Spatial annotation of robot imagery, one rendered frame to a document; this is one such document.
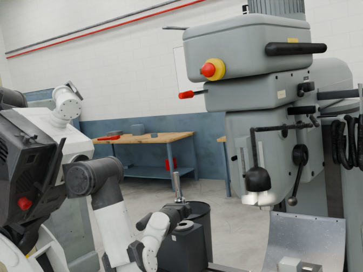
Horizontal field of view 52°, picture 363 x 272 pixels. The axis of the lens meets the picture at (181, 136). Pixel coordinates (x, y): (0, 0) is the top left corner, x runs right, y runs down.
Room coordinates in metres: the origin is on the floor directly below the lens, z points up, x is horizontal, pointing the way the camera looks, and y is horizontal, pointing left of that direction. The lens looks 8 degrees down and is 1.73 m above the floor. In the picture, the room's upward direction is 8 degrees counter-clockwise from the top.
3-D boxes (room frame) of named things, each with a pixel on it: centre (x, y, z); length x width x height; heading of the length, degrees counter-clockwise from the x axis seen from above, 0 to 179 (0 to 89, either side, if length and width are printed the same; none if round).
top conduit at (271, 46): (1.14, -0.39, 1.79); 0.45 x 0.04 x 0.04; 142
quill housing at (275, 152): (1.20, -0.26, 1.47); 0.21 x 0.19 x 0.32; 52
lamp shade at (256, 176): (1.02, -0.20, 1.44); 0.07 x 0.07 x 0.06
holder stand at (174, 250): (1.50, 0.08, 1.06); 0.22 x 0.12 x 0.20; 45
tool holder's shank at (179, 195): (1.47, 0.04, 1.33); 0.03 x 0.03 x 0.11
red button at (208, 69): (1.00, -0.10, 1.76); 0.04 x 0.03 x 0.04; 52
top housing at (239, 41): (1.21, -0.26, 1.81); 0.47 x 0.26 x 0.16; 142
